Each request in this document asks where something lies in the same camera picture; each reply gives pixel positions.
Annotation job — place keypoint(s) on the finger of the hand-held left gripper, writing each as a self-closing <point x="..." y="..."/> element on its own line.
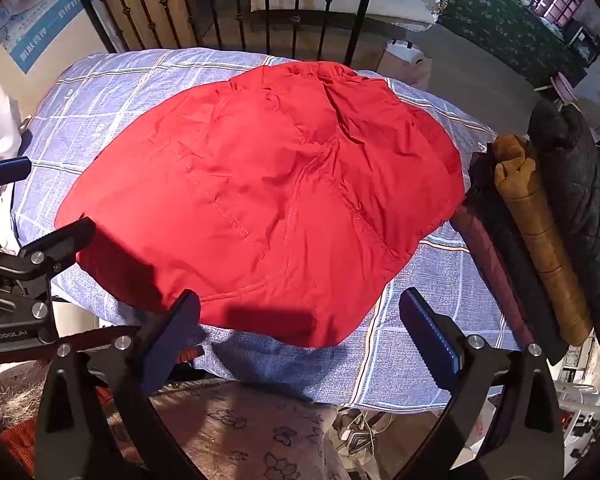
<point x="62" y="237"/>
<point x="7" y="170"/>

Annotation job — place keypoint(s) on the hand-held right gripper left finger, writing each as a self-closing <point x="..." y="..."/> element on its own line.
<point x="177" y="332"/>

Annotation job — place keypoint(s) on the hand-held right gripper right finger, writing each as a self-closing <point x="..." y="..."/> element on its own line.
<point x="430" y="332"/>

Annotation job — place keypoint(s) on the red puffer jacket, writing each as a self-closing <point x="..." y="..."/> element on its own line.
<point x="260" y="185"/>

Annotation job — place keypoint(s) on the grey fur trim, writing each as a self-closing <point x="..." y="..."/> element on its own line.
<point x="10" y="395"/>

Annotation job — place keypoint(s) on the dark red garment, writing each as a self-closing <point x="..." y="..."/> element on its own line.
<point x="485" y="245"/>

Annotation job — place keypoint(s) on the black garment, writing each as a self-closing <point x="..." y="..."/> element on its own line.
<point x="505" y="245"/>

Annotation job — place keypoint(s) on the blue plaid bedsheet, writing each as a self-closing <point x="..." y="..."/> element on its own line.
<point x="105" y="105"/>

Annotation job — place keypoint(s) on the grey sneaker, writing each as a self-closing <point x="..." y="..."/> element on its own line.
<point x="355" y="435"/>

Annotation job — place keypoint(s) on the red ribbed knit cloth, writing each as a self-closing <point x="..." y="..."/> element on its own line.
<point x="20" y="440"/>

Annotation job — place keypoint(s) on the brown jacket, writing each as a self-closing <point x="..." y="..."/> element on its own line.
<point x="535" y="220"/>

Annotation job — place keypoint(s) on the white rack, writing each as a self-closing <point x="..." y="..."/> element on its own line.
<point x="580" y="400"/>

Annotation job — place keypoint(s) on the black quilted jacket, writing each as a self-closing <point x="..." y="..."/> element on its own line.
<point x="580" y="185"/>

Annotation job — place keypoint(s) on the cardboard box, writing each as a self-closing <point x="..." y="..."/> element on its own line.
<point x="400" y="67"/>

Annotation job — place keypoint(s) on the pink stool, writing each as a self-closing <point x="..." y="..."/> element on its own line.
<point x="565" y="85"/>

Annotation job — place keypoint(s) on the green patterned blanket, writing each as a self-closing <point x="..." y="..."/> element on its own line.
<point x="505" y="25"/>

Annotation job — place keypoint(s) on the red framed window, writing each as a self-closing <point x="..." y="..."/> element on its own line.
<point x="555" y="0"/>

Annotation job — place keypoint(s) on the blue and white wall poster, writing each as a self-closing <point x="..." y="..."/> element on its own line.
<point x="45" y="20"/>

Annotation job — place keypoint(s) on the black iron bed frame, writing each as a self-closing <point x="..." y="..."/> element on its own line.
<point x="295" y="20"/>

